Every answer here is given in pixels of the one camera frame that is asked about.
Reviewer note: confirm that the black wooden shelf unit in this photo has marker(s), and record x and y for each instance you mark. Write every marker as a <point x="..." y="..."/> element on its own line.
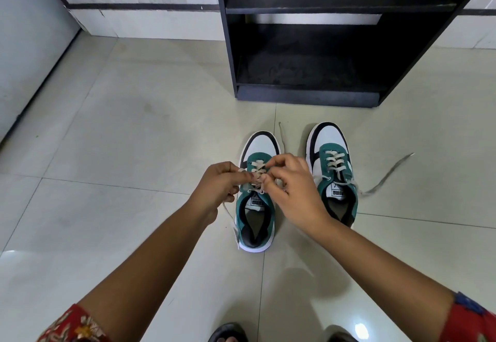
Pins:
<point x="310" y="59"/>

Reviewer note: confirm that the person's red floral left sleeve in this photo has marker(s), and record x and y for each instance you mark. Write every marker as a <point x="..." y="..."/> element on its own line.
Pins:
<point x="73" y="326"/>

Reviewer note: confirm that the person's right forearm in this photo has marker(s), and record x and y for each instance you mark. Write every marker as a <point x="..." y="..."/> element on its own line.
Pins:
<point x="379" y="276"/>

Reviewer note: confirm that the person's left forearm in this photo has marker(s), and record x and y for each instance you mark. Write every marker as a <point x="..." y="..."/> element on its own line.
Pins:
<point x="155" y="272"/>

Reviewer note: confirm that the person's red floral right sleeve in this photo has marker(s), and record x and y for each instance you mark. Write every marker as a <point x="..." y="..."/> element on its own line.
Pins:
<point x="469" y="320"/>

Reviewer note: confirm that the person's right thumb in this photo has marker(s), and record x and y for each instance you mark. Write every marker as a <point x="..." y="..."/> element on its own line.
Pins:
<point x="273" y="187"/>

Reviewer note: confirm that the person's left hand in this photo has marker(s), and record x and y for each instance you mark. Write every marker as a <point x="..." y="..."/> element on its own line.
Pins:
<point x="211" y="189"/>

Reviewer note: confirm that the white shoelace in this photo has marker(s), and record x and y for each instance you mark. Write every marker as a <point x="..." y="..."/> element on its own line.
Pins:
<point x="257" y="168"/>
<point x="387" y="175"/>

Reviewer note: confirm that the green and white sneaker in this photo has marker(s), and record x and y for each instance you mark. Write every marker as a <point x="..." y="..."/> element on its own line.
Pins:
<point x="327" y="136"/>
<point x="255" y="233"/>

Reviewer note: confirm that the person's red floral sleeve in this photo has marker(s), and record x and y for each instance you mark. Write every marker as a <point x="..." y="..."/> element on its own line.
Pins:
<point x="73" y="326"/>
<point x="469" y="320"/>

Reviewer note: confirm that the person's left thumb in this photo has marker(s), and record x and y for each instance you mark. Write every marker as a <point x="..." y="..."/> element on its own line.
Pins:
<point x="234" y="178"/>

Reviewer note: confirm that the person's right hand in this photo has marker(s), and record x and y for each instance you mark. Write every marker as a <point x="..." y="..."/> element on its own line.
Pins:
<point x="298" y="194"/>

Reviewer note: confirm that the black sandal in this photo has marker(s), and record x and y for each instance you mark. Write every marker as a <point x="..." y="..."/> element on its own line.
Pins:
<point x="226" y="331"/>

